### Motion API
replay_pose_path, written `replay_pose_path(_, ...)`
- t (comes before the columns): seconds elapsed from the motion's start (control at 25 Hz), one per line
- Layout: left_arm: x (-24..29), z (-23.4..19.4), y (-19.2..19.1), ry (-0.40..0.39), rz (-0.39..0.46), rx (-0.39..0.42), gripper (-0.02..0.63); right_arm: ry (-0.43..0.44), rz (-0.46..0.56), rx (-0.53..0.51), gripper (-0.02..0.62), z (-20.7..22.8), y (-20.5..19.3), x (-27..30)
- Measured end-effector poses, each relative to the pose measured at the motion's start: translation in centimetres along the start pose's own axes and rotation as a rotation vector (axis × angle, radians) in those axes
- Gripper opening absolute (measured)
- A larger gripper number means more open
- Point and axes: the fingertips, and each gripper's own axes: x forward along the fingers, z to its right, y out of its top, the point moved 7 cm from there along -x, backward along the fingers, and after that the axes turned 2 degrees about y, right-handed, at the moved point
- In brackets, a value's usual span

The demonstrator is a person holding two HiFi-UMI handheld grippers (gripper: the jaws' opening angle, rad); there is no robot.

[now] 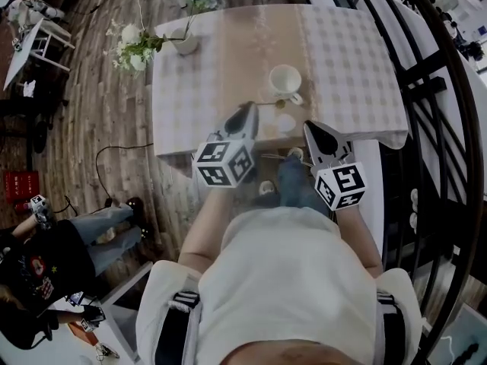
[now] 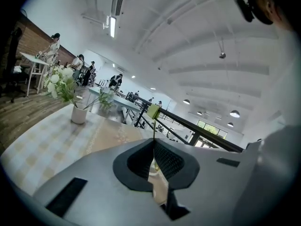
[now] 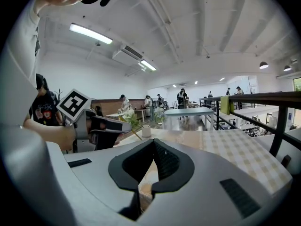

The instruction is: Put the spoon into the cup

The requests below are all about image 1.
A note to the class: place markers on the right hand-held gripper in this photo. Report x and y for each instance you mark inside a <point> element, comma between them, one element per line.
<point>342,186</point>

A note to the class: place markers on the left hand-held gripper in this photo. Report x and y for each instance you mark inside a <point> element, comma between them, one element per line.
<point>222,162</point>

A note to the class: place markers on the metal spoon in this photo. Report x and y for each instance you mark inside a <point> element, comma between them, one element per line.
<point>281,104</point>

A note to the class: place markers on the white cup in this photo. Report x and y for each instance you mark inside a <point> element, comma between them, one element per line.
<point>285,79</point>

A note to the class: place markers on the person's right forearm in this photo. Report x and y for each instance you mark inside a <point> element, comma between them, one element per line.
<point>359,238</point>

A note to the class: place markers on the person's left forearm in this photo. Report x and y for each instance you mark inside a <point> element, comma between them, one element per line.
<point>205,226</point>

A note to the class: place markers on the person's white shoe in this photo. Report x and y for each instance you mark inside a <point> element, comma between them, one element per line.
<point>296,153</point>
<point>267,188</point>

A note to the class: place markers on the small white round dish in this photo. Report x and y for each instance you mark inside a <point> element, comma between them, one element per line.
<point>286,123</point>

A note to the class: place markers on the person's blue jeans leg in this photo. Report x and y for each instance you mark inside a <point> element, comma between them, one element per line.
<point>295,183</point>

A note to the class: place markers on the checked tablecloth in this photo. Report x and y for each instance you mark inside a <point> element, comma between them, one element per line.
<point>342,74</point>

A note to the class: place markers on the white vase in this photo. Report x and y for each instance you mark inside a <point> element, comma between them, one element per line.
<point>184,42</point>

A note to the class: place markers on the black metal railing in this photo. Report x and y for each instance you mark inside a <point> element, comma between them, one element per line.
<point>430,135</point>

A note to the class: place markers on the white artificial flowers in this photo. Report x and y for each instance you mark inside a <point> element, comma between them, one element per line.
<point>133,49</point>

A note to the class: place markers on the person's white shirt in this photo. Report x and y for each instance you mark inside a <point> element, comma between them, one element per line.
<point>289,280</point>

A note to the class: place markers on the white framed table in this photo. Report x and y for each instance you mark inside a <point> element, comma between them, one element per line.
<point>125,299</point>

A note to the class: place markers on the black chair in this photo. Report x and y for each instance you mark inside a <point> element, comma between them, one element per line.
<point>26,124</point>

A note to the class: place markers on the white folding chair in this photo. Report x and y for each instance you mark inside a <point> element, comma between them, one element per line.
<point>34,48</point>

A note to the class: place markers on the red box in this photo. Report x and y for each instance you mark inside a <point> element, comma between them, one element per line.
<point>21,186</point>

